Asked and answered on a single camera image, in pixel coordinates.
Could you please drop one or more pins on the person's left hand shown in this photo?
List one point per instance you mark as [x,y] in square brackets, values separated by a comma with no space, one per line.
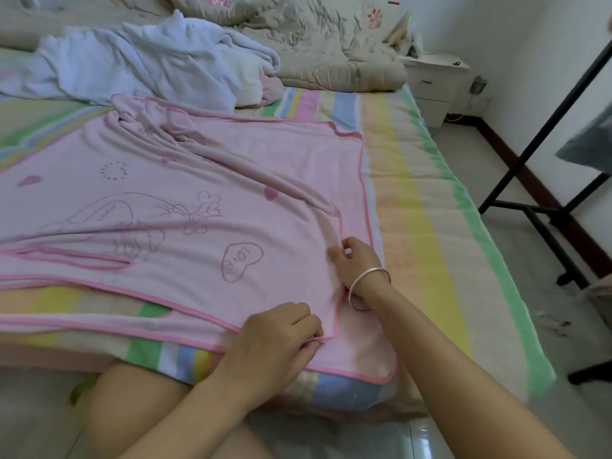
[273,344]

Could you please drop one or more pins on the person's right hand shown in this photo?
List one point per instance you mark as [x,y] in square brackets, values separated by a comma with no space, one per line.
[359,267]

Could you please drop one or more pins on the cream fleece blanket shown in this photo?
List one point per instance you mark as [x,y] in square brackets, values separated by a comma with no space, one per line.
[250,86]

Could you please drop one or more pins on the white towel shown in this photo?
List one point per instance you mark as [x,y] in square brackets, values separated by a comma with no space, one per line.
[163,57]

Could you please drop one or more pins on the person's right forearm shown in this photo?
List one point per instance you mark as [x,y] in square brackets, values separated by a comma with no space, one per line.
[459,387]

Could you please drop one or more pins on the person's bare leg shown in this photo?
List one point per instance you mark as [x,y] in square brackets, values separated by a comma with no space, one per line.
[143,406]

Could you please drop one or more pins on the striped pastel bed sheet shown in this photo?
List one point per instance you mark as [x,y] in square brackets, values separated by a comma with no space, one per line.
[430,215]

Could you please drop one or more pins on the dark brown baseboard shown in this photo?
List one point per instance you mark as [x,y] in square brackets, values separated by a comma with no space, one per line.
[535,186]

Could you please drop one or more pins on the white nightstand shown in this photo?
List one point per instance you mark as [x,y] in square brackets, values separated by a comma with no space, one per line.
[435,86]

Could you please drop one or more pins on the black clothes rack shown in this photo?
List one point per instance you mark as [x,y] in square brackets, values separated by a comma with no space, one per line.
[545,138]

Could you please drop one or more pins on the beige quilt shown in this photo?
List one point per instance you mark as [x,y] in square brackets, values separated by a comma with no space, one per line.
[316,43]

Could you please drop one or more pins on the cream plush toy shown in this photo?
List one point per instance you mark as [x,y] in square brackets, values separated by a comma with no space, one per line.
[402,33]

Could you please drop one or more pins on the plastic covered beige coat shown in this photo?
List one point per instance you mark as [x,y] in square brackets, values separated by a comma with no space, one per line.
[602,296]

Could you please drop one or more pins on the grey hanging garment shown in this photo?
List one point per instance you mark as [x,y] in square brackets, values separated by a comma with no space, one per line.
[593,143]

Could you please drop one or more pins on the pink patterned pillow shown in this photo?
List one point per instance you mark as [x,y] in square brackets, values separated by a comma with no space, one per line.
[216,0]

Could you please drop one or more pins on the black wall plug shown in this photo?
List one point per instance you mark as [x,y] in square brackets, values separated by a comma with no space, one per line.
[478,85]

